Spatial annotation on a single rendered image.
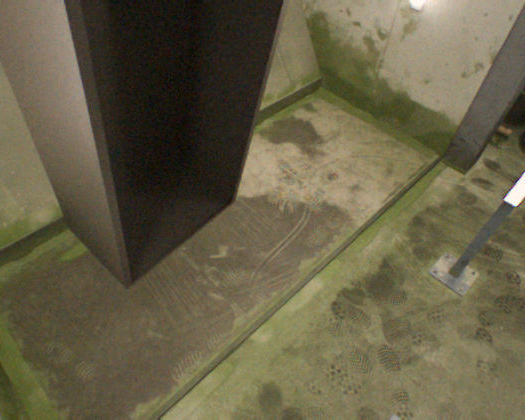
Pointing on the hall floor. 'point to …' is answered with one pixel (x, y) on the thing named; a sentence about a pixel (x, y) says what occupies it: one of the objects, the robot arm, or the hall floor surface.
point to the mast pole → (481, 238)
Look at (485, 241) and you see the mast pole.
